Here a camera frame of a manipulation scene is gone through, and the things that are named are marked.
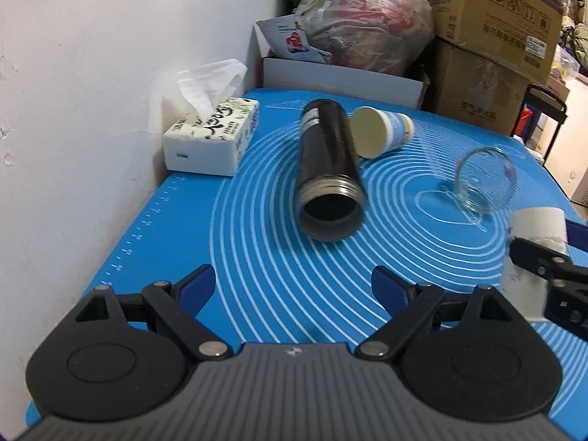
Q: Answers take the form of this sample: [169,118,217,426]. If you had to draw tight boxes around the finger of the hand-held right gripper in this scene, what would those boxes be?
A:
[565,219,588,252]
[509,236,588,346]

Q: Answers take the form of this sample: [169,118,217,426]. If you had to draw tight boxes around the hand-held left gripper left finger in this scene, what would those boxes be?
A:
[72,263,233,362]

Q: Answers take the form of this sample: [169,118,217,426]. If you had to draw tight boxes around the white cabinet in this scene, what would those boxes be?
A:
[542,72,588,205]

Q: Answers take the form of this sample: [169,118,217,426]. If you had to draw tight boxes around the blue and white paper cup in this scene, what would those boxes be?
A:
[350,106,415,159]

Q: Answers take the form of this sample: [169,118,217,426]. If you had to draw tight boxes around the white cardboard box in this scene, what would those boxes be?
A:
[252,17,429,112]

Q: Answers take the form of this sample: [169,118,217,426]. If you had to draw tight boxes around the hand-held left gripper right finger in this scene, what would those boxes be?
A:
[355,265,516,360]

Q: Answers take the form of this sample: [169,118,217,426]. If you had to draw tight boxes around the clear glass cup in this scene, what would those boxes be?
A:
[454,146,516,215]

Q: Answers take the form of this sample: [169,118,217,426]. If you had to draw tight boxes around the blue silicone mat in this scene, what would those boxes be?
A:
[25,86,588,423]

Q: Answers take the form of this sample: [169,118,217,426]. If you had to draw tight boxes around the red packet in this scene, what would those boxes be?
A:
[513,105,534,139]

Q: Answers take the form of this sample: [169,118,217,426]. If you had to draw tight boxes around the black thermos cup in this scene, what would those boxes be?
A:
[296,98,367,243]

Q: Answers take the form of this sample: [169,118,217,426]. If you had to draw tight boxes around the plain white paper cup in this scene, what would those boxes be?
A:
[500,207,570,323]

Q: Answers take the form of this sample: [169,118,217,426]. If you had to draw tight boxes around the white tissue pack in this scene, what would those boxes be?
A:
[162,57,261,178]

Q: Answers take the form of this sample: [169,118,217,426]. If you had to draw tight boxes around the clear plastic bag red contents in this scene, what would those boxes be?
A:
[293,0,435,78]

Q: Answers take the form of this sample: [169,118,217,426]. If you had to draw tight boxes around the black metal chair frame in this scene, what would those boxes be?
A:
[523,83,571,167]

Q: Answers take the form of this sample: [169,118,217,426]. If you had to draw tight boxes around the large brown cardboard box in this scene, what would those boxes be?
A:
[431,0,567,87]

